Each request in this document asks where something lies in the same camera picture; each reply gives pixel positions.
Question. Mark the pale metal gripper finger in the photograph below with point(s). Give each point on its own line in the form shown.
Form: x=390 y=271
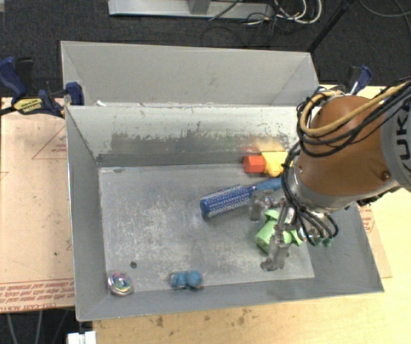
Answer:
x=275 y=253
x=259 y=206

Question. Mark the light green plastic toy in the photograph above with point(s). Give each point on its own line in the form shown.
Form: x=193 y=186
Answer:
x=266 y=233

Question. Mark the blue hairbrush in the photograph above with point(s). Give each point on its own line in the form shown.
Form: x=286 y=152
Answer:
x=227 y=199

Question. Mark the orange block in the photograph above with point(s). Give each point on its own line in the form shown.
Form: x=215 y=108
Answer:
x=253 y=164

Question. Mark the yellow toy block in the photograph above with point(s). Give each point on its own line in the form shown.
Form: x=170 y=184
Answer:
x=275 y=163

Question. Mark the grey metal bin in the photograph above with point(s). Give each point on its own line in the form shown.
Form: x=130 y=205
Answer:
x=177 y=228

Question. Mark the small blue toy animal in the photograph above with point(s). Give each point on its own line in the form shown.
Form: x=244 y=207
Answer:
x=187 y=280

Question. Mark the clear iridescent glass ball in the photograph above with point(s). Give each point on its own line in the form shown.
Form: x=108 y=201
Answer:
x=120 y=282

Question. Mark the brown cardboard board, red print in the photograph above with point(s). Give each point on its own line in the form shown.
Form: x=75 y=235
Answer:
x=33 y=210

